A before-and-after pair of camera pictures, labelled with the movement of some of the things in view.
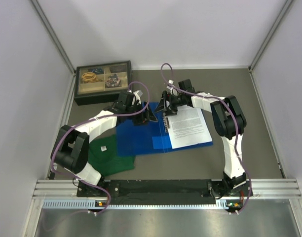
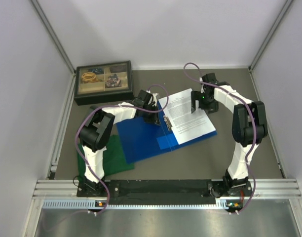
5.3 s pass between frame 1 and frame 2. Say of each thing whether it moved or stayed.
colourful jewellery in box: stayed
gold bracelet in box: stayed
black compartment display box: stayed
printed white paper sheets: moved
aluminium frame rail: stayed
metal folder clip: moved
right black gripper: moved
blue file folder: moved
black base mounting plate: stayed
